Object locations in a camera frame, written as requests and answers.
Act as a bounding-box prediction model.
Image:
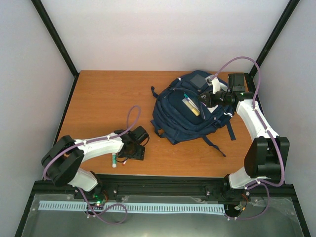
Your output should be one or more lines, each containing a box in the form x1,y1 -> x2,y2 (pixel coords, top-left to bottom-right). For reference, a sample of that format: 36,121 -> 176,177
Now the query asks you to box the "green capped marker pen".
184,93 -> 195,104

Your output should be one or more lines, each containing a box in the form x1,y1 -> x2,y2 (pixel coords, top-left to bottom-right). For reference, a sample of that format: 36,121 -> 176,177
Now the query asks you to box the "black corner frame post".
256,0 -> 300,67
30,0 -> 79,77

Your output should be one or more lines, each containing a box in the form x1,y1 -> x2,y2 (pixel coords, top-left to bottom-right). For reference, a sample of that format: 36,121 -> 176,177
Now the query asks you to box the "light blue slotted cable duct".
38,200 -> 225,215

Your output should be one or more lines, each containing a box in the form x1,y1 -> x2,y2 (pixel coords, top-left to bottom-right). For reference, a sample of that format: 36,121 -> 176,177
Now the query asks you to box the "black left corner frame post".
30,0 -> 79,77

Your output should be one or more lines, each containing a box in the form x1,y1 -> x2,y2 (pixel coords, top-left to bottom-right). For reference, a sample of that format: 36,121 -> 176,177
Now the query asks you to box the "navy blue student backpack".
151,70 -> 236,150

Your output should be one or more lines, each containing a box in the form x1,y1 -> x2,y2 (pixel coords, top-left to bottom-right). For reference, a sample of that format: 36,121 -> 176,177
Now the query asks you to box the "purple marker pen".
189,98 -> 199,110

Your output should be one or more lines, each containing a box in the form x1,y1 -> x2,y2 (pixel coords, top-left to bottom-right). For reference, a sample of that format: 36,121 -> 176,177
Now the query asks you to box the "black right corner frame post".
256,0 -> 300,67

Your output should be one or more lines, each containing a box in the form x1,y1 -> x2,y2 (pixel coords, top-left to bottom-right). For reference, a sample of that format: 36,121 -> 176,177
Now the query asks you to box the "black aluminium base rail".
29,172 -> 297,203

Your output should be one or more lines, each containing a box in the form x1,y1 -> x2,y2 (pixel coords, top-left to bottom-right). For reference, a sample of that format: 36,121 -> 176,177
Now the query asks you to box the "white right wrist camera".
205,75 -> 221,94

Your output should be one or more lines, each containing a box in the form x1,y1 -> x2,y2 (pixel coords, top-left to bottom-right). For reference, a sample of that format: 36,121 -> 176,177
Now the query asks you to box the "yellow highlighter pen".
182,98 -> 200,116

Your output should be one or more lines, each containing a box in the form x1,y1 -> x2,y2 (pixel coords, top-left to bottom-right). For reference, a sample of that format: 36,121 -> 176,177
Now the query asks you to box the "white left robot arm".
41,126 -> 150,199

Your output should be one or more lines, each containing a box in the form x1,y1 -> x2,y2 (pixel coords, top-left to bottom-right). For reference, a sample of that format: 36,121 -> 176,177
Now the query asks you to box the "white glue stick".
112,153 -> 117,168

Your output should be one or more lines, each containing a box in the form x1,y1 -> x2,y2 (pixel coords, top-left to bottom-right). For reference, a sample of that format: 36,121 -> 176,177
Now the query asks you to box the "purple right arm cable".
212,56 -> 285,221

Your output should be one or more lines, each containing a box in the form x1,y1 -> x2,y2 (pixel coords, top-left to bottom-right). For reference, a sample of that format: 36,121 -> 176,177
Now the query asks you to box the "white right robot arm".
198,74 -> 289,190

